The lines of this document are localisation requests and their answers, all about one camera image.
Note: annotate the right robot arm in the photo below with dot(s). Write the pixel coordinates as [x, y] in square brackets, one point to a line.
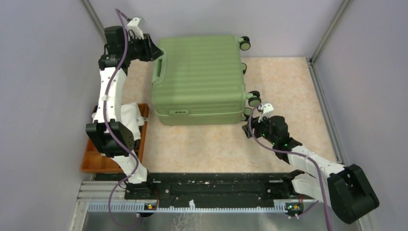
[345, 189]

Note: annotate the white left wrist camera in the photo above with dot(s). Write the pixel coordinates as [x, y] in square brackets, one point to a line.
[136, 25]

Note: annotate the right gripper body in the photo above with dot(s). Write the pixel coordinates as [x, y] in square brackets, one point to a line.
[261, 129]

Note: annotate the orange wooden tray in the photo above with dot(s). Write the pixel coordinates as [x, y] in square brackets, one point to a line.
[94, 162]

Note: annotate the white fluffy towel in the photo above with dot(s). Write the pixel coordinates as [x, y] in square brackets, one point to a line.
[130, 119]

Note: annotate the green suitcase blue lining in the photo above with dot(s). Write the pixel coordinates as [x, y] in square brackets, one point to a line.
[200, 81]

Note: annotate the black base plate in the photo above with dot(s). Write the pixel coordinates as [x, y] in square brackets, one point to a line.
[214, 190]

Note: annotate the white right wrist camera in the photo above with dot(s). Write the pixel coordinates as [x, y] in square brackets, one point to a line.
[266, 110]

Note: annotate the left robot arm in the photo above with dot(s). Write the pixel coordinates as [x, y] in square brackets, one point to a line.
[113, 65]

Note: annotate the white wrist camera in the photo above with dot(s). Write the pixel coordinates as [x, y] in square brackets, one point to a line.
[136, 25]
[266, 110]

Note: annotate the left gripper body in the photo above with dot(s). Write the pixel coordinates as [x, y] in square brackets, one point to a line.
[139, 49]

